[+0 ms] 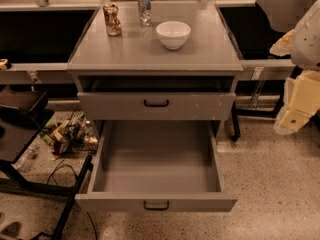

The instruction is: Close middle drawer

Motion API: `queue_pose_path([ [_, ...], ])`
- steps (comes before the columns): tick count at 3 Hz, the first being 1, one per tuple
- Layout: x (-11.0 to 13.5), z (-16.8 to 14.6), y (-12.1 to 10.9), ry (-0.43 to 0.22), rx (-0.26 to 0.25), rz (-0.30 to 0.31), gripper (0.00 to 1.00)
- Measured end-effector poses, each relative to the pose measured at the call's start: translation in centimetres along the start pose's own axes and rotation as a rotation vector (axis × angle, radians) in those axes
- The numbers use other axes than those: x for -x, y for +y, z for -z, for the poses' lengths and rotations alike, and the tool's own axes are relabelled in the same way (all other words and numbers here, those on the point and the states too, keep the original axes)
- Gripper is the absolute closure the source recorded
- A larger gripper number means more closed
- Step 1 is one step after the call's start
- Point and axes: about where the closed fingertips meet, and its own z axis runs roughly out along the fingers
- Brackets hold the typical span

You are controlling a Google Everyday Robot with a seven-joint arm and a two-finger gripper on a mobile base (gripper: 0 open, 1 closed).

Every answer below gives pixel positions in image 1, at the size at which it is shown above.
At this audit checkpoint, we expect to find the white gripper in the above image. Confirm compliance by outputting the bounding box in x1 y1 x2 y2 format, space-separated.
270 29 320 135

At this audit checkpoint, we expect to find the grey drawer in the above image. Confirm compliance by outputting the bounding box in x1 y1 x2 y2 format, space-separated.
78 76 235 120
76 121 237 212

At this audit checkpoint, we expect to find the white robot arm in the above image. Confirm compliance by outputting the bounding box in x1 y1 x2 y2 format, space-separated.
270 0 320 135

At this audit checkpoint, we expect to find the grey drawer cabinet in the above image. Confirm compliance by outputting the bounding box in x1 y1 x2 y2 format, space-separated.
68 1 242 134

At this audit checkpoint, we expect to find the grey top drawer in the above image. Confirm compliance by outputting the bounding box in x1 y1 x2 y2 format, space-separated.
78 76 235 120

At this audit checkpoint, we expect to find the black chair right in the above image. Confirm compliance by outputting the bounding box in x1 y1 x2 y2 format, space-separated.
230 0 320 142

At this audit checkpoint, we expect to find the white bowl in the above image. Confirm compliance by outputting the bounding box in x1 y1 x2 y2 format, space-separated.
156 21 191 50

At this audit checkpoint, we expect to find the silver soda can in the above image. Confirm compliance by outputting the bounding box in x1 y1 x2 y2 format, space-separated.
137 0 151 27

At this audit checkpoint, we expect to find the plastic bottle on floor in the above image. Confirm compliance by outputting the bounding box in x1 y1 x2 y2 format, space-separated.
14 145 39 172

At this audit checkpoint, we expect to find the yellow tape roll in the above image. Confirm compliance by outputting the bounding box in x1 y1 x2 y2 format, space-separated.
0 59 10 71

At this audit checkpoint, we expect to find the wire basket with trash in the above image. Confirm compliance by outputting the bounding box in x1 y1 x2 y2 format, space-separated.
40 111 98 157

